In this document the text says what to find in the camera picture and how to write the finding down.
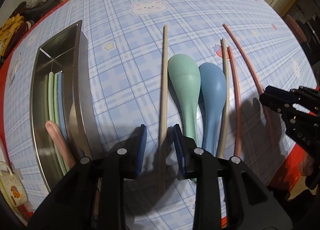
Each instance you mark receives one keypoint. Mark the dark clothes pile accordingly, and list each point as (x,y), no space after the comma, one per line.
(34,10)

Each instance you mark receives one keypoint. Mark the pink chopstick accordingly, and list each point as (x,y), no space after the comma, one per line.
(256,82)
(237,96)

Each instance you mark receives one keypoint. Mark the blue plaid tablecloth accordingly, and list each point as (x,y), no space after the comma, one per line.
(124,67)

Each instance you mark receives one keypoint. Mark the blue chopstick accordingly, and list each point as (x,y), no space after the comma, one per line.
(60,106)

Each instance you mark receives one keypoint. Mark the pink spoon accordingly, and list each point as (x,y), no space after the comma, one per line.
(60,143)

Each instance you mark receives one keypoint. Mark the blue spoon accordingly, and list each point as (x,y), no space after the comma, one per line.
(214,91)

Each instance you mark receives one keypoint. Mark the green spoon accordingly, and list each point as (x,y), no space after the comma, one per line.
(185,78)

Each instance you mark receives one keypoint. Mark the green chopstick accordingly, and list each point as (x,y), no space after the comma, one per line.
(63,167)
(51,97)

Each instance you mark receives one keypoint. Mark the steel utensil tray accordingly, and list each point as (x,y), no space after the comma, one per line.
(67,51)

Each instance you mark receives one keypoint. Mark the snack bag pile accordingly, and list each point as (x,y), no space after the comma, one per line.
(11,32)

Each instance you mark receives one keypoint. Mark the yellow rimmed mug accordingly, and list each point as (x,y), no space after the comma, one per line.
(13,187)

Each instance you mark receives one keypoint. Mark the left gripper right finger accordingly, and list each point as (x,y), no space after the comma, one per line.
(179,147)

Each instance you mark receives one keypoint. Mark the beige spoon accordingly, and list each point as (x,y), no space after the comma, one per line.
(78,139)

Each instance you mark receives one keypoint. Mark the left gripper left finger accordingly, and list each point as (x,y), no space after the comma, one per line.
(140,145)

